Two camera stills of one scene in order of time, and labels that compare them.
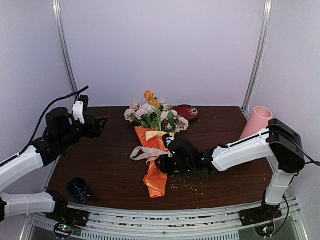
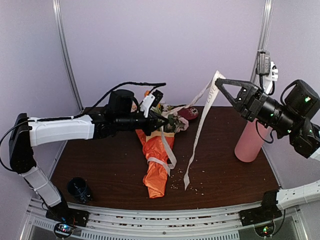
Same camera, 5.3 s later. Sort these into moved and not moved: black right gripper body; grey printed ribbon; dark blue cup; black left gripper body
Moved: grey printed ribbon; black left gripper body; black right gripper body
Not moved: dark blue cup
